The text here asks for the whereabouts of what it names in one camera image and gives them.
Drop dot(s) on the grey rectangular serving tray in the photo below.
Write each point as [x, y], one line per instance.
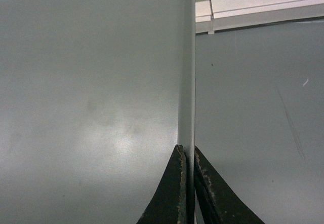
[95, 94]

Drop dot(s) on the white metal shelf unit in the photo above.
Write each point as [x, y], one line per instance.
[216, 15]

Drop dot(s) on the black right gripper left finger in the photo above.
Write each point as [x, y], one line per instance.
[168, 204]

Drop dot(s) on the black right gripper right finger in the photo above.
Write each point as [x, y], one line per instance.
[217, 201]

